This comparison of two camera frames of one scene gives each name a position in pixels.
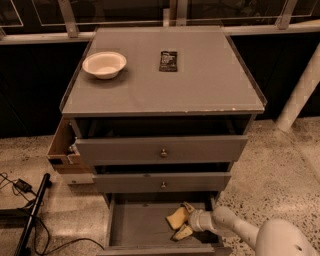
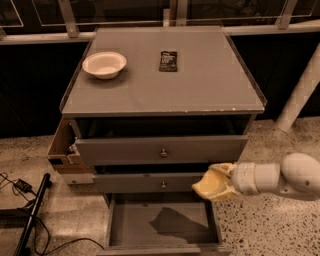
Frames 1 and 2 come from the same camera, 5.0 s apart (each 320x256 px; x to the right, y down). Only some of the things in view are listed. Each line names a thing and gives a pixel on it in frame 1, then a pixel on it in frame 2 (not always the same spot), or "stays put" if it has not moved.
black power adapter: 21,184 stays put
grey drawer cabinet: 161,114 stays put
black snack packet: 168,61 stays put
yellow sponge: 178,218 -> 212,183
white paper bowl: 104,65 stays put
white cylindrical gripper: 197,221 -> 244,178
